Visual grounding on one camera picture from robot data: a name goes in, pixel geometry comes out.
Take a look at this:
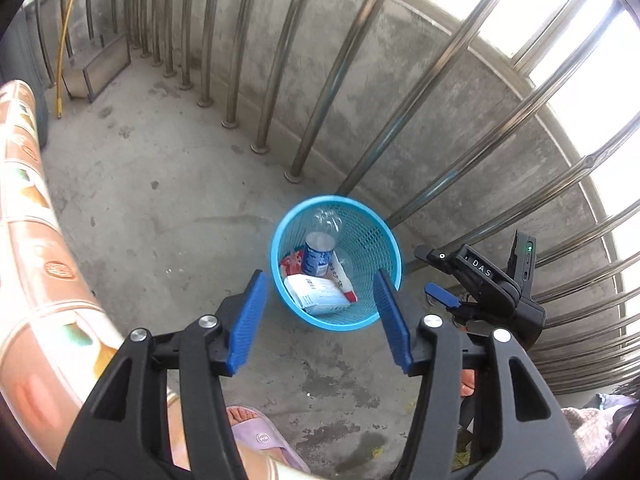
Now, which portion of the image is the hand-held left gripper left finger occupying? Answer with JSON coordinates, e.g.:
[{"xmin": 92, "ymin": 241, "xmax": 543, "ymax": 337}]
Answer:
[{"xmin": 57, "ymin": 269, "xmax": 269, "ymax": 480}]

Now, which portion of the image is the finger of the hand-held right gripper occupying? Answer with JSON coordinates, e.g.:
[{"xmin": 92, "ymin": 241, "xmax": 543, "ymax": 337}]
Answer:
[
  {"xmin": 414, "ymin": 244, "xmax": 468, "ymax": 273},
  {"xmin": 424, "ymin": 282, "xmax": 465, "ymax": 312}
]

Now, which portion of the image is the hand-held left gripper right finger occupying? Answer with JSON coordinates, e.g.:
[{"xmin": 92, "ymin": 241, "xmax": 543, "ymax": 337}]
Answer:
[{"xmin": 372, "ymin": 268, "xmax": 587, "ymax": 480}]

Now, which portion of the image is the blue plastic mesh basket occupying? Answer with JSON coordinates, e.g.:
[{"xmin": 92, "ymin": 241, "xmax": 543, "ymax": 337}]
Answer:
[{"xmin": 271, "ymin": 195, "xmax": 402, "ymax": 332}]

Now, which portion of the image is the blue and white box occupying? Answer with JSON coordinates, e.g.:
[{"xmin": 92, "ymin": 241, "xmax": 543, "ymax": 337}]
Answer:
[{"xmin": 284, "ymin": 274, "xmax": 351, "ymax": 317}]

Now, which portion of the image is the red and white packaging bag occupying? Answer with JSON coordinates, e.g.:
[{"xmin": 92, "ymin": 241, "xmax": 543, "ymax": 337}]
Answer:
[{"xmin": 280, "ymin": 250, "xmax": 358, "ymax": 303}]

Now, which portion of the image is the plastic bottle blue label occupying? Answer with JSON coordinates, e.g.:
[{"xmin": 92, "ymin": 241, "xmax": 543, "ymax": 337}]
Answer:
[{"xmin": 302, "ymin": 231, "xmax": 335, "ymax": 277}]

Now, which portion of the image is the person's foot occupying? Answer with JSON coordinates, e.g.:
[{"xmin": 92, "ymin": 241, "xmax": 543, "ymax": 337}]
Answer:
[{"xmin": 226, "ymin": 406, "xmax": 261, "ymax": 428}]

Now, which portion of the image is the lilac slipper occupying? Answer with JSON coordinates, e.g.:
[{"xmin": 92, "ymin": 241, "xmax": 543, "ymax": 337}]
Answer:
[{"xmin": 227, "ymin": 405, "xmax": 311, "ymax": 473}]

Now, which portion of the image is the pink fluffy cloth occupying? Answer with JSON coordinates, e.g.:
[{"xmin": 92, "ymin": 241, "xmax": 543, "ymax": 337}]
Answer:
[{"xmin": 560, "ymin": 392, "xmax": 640, "ymax": 466}]

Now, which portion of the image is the metal balcony railing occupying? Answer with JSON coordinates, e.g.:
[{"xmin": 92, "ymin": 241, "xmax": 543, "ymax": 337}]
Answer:
[{"xmin": 30, "ymin": 0, "xmax": 640, "ymax": 396}]

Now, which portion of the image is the patterned vinyl tablecloth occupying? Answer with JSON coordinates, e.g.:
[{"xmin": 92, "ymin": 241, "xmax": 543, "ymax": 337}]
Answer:
[{"xmin": 0, "ymin": 79, "xmax": 311, "ymax": 480}]

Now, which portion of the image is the yellow pole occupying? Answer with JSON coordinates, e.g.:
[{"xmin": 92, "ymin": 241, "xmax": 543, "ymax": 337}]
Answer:
[{"xmin": 54, "ymin": 0, "xmax": 88, "ymax": 120}]

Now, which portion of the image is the metal frame box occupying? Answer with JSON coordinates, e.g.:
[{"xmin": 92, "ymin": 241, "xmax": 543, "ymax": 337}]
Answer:
[{"xmin": 62, "ymin": 35, "xmax": 133, "ymax": 103}]

